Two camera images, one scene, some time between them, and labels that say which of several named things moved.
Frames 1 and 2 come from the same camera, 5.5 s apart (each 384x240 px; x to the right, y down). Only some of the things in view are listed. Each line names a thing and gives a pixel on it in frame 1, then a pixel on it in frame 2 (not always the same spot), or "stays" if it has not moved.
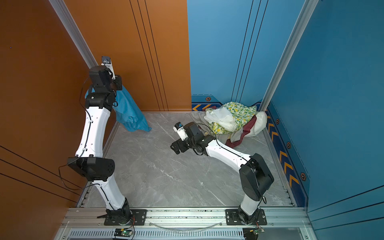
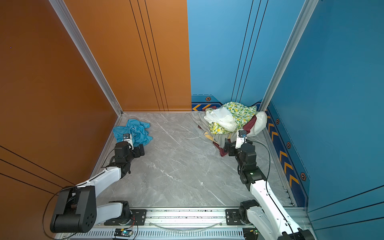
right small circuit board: (251, 233) stays
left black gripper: (118, 83) → (137, 153)
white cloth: (222, 117) stays
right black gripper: (179, 142) → (232, 147)
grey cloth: (198, 117) stays
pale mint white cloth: (261, 118) stays
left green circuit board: (121, 232) stays
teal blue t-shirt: (128, 110) → (137, 129)
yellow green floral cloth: (240, 114) stays
